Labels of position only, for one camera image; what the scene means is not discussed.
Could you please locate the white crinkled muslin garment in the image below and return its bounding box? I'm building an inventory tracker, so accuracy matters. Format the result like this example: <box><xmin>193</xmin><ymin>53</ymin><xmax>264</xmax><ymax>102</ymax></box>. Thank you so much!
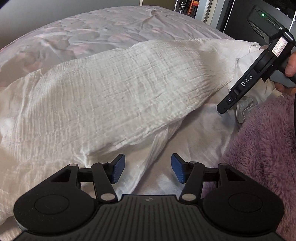
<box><xmin>0</xmin><ymin>38</ymin><xmax>282</xmax><ymax>227</ymax></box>

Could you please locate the person's right hand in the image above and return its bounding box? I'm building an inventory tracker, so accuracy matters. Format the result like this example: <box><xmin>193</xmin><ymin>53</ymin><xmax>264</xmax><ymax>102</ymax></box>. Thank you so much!
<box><xmin>274</xmin><ymin>51</ymin><xmax>296</xmax><ymax>98</ymax></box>

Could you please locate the purple fluffy blanket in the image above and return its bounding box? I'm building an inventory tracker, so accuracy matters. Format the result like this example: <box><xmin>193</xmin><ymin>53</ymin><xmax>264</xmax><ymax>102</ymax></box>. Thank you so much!
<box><xmin>220</xmin><ymin>95</ymin><xmax>295</xmax><ymax>240</ymax></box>

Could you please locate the dark shelf with items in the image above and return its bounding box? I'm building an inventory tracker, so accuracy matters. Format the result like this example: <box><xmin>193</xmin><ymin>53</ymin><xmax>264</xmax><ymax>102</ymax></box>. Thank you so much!
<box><xmin>175</xmin><ymin>0</ymin><xmax>200</xmax><ymax>15</ymax></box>

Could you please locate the grey pink-dotted bed cover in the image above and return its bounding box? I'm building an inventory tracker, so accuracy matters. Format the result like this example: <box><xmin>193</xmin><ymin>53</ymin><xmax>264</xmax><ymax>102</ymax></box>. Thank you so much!
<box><xmin>1</xmin><ymin>6</ymin><xmax>227</xmax><ymax>87</ymax></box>

